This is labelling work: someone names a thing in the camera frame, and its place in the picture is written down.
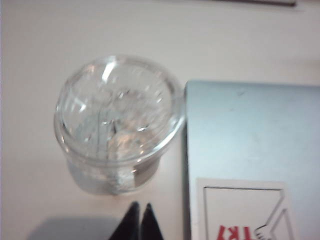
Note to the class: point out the clear plastic cup with label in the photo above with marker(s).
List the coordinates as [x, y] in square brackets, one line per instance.
[120, 125]

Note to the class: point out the silver Dell laptop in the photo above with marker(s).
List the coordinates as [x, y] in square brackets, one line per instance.
[250, 130]

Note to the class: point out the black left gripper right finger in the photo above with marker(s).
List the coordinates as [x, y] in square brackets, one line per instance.
[150, 225]

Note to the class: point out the white sticker on laptop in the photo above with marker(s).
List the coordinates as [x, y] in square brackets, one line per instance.
[237, 212]

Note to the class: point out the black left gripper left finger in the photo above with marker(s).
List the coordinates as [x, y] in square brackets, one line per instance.
[128, 225]

